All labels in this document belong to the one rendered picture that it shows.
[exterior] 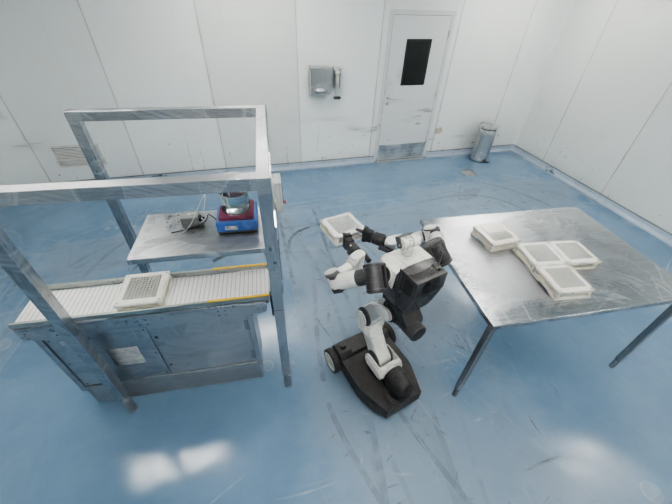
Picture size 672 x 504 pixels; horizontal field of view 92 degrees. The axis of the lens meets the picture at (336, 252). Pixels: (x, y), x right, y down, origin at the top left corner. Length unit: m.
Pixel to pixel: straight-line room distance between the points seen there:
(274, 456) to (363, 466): 0.58
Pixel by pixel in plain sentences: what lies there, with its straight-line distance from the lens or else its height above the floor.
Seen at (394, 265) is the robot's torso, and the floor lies 1.29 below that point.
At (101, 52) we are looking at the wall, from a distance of 5.22.
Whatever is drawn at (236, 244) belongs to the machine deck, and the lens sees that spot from 1.65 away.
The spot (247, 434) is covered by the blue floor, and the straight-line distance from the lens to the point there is 2.59.
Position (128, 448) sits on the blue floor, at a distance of 2.81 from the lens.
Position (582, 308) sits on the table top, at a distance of 2.51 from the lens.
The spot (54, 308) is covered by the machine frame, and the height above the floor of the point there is 1.11.
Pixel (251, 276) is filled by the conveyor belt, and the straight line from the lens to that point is 2.11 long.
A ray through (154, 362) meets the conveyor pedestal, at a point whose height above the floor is 0.40.
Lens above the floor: 2.38
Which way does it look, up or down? 40 degrees down
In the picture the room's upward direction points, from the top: 2 degrees clockwise
